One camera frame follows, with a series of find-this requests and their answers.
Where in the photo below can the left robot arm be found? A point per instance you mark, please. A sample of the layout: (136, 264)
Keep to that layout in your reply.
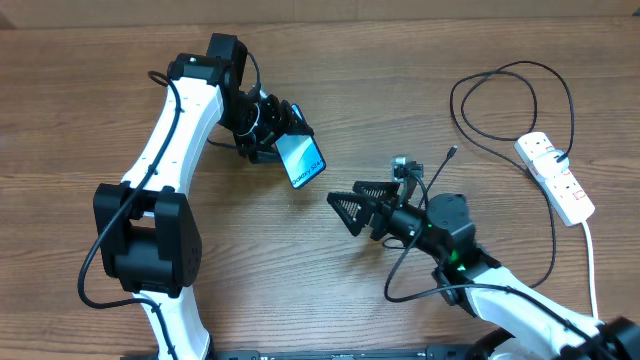
(147, 234)

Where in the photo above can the white power strip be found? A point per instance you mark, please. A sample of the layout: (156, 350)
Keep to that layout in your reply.
(567, 196)

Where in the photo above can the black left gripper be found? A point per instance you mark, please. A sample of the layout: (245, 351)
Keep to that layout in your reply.
(279, 121)

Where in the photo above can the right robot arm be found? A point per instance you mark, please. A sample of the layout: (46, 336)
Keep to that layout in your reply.
(530, 324)

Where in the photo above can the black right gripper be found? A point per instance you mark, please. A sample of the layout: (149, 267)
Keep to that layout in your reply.
(366, 206)

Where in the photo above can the Samsung Galaxy smartphone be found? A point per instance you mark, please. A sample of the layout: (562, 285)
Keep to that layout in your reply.
(298, 150)

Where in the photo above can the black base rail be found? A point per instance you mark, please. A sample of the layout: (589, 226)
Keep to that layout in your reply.
(430, 352)

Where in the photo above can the white charger plug adapter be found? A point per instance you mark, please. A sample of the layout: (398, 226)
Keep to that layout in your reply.
(549, 164)

